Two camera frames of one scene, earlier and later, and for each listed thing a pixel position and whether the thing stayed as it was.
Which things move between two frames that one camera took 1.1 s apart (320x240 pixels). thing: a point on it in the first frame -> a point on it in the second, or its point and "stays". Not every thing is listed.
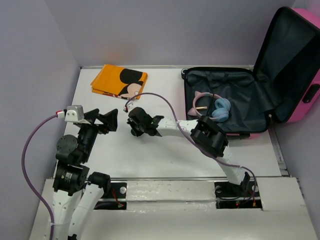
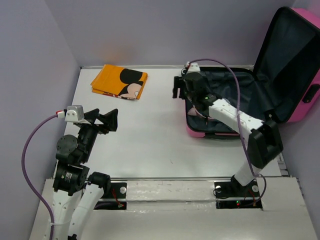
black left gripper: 110,119 stays
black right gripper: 138,132 -> 180,82
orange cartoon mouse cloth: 119,82 stays
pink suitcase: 282,86 stays
